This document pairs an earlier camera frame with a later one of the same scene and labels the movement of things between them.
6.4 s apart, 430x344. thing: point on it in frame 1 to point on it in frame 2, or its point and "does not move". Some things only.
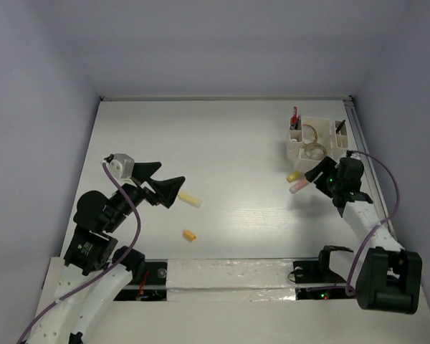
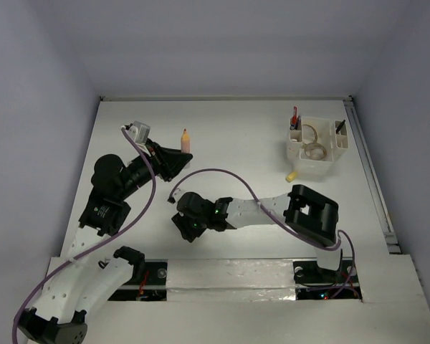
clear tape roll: (315, 151) does not move
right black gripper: (326, 166) to (188, 231)
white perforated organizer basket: (312, 139) does not move
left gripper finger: (166, 190) to (174, 161)
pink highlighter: (299, 185) to (185, 142)
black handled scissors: (340, 126) does not move
